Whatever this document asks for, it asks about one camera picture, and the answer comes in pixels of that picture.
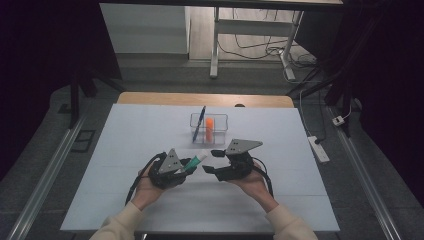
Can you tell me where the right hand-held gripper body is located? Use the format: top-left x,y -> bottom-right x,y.
214,138 -> 264,183

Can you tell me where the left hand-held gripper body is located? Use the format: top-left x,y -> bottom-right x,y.
147,148 -> 198,191

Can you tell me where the green and white glue stick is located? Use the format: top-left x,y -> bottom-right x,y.
181,149 -> 210,173

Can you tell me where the clear plastic organizer box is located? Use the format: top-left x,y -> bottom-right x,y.
189,112 -> 230,146

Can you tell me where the orange highlighter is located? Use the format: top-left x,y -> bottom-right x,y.
204,116 -> 216,143

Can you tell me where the blue pen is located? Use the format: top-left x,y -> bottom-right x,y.
191,105 -> 207,144

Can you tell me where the person's left hand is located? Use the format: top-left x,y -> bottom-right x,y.
131,164 -> 188,212

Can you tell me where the person's right hand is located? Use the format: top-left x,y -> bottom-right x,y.
229,161 -> 280,215

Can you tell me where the white table cover sheet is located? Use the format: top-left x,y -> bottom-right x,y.
59,103 -> 341,234

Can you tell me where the white power strip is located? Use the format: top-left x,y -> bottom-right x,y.
306,134 -> 331,164

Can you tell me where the white cabinet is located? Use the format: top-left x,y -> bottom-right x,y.
99,3 -> 191,55

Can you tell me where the dark curtain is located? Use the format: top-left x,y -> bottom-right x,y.
341,0 -> 424,206
0,0 -> 122,183

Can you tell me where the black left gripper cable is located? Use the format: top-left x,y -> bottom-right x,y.
124,151 -> 168,206

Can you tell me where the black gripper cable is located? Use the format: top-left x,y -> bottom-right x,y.
124,151 -> 168,206
251,156 -> 275,198

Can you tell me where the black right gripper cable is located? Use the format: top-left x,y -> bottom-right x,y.
251,156 -> 275,198

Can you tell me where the black floor cable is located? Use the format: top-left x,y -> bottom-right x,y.
217,32 -> 292,61

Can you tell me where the aluminium floor rail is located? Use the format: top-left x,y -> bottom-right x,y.
326,105 -> 405,240
6,113 -> 88,240

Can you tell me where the white desk frame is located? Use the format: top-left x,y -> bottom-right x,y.
208,6 -> 305,81

